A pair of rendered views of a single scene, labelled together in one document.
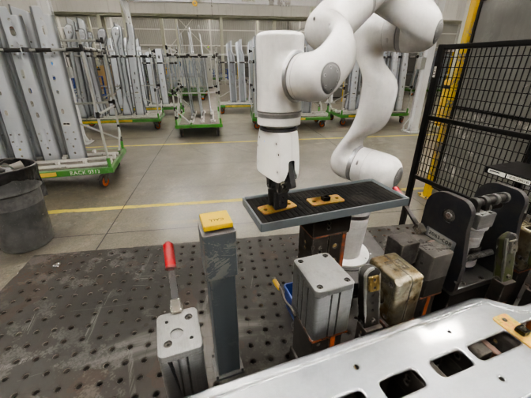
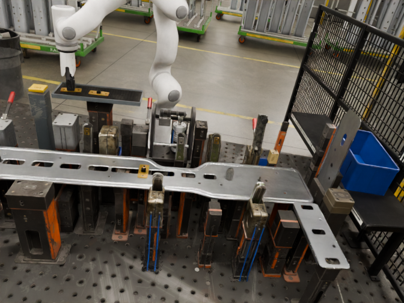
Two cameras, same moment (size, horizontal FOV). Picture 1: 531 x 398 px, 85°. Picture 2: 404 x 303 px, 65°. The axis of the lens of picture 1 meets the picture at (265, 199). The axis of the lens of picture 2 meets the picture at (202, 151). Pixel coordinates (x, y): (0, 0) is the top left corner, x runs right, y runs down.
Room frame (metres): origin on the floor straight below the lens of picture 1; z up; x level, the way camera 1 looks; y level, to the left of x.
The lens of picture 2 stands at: (-0.53, -0.88, 1.76)
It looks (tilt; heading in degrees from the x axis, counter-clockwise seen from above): 33 degrees down; 12
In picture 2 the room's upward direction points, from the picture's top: 9 degrees clockwise
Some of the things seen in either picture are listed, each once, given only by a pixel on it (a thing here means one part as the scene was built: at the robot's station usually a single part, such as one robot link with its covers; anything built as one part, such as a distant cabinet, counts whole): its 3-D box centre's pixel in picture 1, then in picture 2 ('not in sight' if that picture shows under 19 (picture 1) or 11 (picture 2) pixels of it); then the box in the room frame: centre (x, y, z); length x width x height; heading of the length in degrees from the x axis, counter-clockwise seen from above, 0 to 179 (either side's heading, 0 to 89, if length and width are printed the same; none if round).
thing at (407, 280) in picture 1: (381, 333); (109, 167); (0.47, -0.27, 0.89); 0.13 x 0.11 x 0.38; 20
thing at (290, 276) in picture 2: not in sight; (299, 246); (0.40, -1.12, 0.84); 0.11 x 0.06 x 0.29; 20
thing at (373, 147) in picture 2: not in sight; (359, 159); (0.76, -1.29, 1.10); 0.30 x 0.17 x 0.13; 12
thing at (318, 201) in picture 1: (325, 198); (98, 92); (0.61, -0.14, 1.17); 0.08 x 0.04 x 0.01; 109
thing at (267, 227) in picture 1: (325, 200); (100, 94); (0.62, -0.14, 1.16); 0.37 x 0.14 x 0.02; 110
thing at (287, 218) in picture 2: not in sight; (278, 244); (0.39, -1.04, 0.84); 0.11 x 0.10 x 0.28; 20
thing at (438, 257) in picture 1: (412, 306); (139, 164); (0.56, -0.37, 0.89); 0.13 x 0.11 x 0.38; 20
